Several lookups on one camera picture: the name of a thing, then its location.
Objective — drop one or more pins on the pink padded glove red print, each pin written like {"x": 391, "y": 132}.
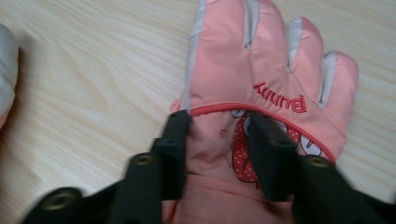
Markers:
{"x": 230, "y": 68}

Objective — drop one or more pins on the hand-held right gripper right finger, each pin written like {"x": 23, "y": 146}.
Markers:
{"x": 274, "y": 161}

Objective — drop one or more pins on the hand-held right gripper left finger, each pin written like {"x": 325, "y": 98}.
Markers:
{"x": 174, "y": 155}

